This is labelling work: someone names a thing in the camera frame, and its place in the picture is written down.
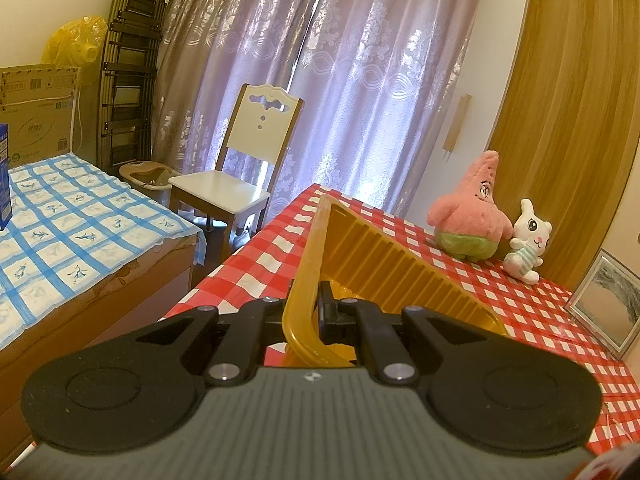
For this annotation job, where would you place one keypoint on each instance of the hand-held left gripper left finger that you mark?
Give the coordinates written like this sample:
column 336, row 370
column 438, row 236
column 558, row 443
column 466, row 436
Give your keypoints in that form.
column 272, row 315

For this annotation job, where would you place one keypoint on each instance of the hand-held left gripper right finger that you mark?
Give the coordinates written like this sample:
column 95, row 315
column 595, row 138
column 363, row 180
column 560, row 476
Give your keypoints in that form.
column 326, row 315

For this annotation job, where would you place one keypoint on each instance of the yellow plastic tray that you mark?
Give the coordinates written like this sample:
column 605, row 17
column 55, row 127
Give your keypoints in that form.
column 380, row 270

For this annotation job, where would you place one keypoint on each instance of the red checkered tablecloth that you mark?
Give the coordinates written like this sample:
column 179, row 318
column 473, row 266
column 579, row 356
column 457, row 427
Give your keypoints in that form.
column 500, row 290

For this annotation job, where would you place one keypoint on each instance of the pink starfish plush toy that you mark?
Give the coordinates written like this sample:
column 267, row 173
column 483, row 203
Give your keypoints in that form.
column 470, row 210

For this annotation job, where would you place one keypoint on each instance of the beige plastic basket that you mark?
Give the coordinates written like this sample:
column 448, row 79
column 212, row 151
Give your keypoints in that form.
column 145, row 177

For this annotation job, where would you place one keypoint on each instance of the white wooden chair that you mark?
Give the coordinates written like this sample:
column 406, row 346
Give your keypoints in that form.
column 260, row 125

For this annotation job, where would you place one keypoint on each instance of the blue checked bed cloth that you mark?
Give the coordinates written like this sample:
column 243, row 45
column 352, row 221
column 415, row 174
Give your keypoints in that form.
column 75, row 230

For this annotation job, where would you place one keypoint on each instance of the white bunny plush toy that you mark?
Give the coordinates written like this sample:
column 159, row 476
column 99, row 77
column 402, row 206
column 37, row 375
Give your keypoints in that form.
column 530, row 240

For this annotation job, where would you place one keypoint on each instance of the purple patterned curtain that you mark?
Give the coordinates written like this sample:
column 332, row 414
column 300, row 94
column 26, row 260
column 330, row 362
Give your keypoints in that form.
column 350, row 60

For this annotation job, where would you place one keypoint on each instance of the dark folding rack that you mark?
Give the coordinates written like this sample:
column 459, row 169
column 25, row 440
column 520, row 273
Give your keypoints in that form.
column 130, row 60

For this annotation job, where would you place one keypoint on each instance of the blue carton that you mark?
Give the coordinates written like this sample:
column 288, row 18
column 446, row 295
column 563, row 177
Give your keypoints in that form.
column 4, row 185

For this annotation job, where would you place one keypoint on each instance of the cardboard box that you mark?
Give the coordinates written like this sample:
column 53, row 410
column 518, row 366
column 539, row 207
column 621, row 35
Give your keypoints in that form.
column 40, row 125

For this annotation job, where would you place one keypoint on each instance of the wooden wardrobe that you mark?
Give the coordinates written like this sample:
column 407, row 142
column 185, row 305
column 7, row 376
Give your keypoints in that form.
column 565, row 110

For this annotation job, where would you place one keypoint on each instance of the yellow plastic bag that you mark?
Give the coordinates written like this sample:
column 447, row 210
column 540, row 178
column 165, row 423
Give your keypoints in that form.
column 75, row 40

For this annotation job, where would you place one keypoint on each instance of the wooden wall bracket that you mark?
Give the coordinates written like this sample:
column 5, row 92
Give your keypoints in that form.
column 457, row 122

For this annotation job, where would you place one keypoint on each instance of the silver picture frame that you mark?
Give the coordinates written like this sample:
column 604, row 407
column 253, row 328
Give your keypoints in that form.
column 615, row 305

